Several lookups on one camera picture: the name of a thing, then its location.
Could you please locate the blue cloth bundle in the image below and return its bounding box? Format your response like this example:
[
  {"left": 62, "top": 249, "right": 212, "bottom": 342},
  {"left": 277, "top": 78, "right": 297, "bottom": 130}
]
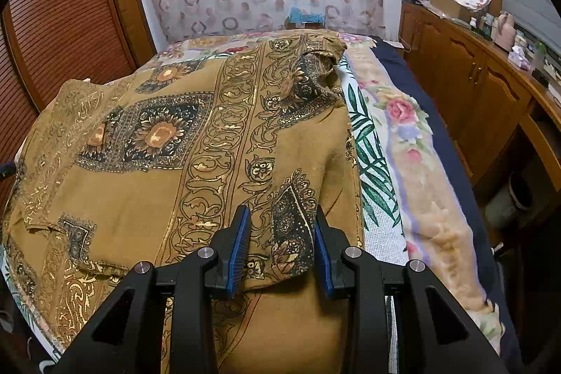
[{"left": 286, "top": 7, "right": 325, "bottom": 27}]

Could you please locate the pink thermos jug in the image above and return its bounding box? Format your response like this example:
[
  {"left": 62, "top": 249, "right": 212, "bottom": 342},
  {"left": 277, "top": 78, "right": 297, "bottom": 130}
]
[{"left": 494, "top": 12, "right": 516, "bottom": 51}]

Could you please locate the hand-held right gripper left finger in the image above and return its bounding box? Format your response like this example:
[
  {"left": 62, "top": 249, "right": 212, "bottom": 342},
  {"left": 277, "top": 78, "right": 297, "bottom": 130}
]
[{"left": 57, "top": 205, "right": 252, "bottom": 374}]

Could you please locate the grey waste bin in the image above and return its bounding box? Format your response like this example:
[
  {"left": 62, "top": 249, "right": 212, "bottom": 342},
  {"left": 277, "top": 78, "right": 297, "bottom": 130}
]
[{"left": 484, "top": 171, "right": 534, "bottom": 228}]

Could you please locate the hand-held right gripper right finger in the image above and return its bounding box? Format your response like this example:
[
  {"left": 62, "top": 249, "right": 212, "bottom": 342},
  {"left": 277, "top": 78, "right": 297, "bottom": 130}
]
[{"left": 313, "top": 205, "right": 502, "bottom": 374}]

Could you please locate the floral blanket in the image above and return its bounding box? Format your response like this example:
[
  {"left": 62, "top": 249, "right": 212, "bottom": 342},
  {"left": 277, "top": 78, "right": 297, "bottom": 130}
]
[{"left": 0, "top": 30, "right": 505, "bottom": 357}]

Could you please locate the wooden sideboard cabinet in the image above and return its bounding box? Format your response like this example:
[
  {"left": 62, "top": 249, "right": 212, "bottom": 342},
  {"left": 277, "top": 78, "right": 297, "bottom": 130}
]
[{"left": 399, "top": 0, "right": 561, "bottom": 218}]

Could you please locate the navy bed sheet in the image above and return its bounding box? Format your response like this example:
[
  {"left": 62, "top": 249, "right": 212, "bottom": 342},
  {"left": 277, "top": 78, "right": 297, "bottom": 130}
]
[{"left": 372, "top": 39, "right": 522, "bottom": 374}]

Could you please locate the golden brown patterned shirt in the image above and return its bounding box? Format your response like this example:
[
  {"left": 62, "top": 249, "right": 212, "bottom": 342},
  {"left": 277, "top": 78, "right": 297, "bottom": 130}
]
[{"left": 2, "top": 30, "right": 367, "bottom": 374}]

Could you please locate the cardboard box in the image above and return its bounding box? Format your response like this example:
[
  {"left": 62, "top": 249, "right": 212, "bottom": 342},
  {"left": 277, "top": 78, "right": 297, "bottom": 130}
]
[{"left": 430, "top": 0, "right": 490, "bottom": 22}]

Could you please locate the brown louvered wardrobe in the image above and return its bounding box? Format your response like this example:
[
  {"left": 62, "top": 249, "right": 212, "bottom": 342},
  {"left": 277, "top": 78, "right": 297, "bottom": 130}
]
[{"left": 0, "top": 0, "right": 157, "bottom": 217}]

